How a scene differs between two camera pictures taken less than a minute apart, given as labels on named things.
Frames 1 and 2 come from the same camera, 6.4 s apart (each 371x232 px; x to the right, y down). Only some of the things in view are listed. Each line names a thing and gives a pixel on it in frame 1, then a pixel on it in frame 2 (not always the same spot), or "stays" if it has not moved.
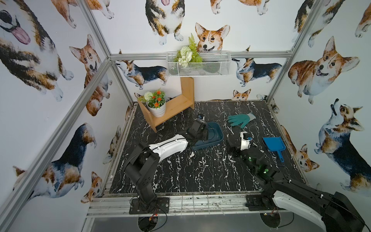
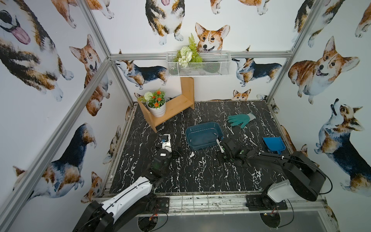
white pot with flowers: x=156 y=102 stays
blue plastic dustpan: x=275 y=143 stays
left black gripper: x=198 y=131 -> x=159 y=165
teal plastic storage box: x=215 y=135 stays
